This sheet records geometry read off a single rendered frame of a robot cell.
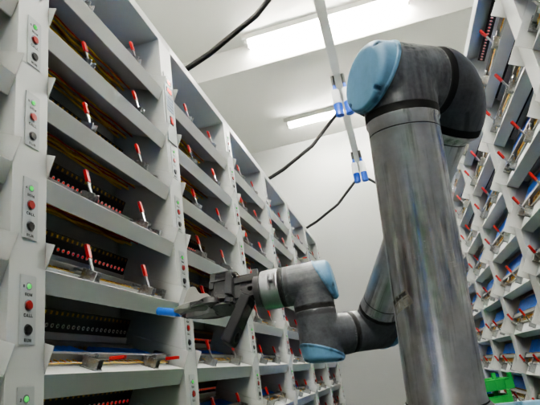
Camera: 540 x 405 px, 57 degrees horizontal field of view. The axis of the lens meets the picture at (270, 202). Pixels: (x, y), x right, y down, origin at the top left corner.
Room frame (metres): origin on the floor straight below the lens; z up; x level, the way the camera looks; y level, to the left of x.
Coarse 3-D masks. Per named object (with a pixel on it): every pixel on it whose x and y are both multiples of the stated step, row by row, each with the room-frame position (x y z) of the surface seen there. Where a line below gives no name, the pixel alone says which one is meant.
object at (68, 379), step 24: (48, 336) 1.17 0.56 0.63; (72, 336) 1.25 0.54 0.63; (96, 336) 1.35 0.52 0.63; (48, 360) 0.91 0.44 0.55; (168, 360) 1.50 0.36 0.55; (48, 384) 0.93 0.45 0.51; (72, 384) 1.01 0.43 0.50; (96, 384) 1.09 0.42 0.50; (120, 384) 1.18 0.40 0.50; (144, 384) 1.29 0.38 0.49; (168, 384) 1.43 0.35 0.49
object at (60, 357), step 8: (56, 352) 1.02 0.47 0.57; (64, 352) 1.05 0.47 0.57; (72, 352) 1.08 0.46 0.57; (80, 352) 1.11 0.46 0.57; (88, 352) 1.14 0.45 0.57; (96, 352) 1.17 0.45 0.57; (104, 352) 1.21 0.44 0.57; (56, 360) 1.01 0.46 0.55; (64, 360) 1.04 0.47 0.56; (72, 360) 1.07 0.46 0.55; (80, 360) 1.10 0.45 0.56; (104, 360) 1.19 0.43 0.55; (120, 360) 1.25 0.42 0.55; (128, 360) 1.29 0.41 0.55; (136, 360) 1.31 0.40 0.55
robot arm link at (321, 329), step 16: (320, 304) 1.07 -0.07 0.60; (304, 320) 1.08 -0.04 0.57; (320, 320) 1.07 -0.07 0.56; (336, 320) 1.09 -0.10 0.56; (352, 320) 1.11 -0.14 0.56; (304, 336) 1.09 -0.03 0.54; (320, 336) 1.07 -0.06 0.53; (336, 336) 1.08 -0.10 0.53; (352, 336) 1.10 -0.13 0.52; (304, 352) 1.10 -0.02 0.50; (320, 352) 1.07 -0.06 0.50; (336, 352) 1.08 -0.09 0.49; (352, 352) 1.13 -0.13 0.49
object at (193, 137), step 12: (180, 120) 1.68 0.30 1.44; (192, 120) 1.78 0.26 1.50; (180, 132) 1.88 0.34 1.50; (192, 132) 1.79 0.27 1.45; (180, 144) 1.96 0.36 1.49; (192, 144) 2.01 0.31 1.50; (204, 144) 1.92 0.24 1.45; (204, 156) 2.15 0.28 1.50; (216, 156) 2.06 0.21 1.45; (228, 156) 2.19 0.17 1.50
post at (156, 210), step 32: (160, 64) 1.51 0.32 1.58; (128, 96) 1.53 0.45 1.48; (160, 96) 1.51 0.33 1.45; (160, 160) 1.51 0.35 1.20; (128, 192) 1.54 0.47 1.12; (128, 256) 1.54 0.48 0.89; (160, 256) 1.52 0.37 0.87; (160, 320) 1.52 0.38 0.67; (192, 320) 1.60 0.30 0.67; (192, 352) 1.57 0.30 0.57
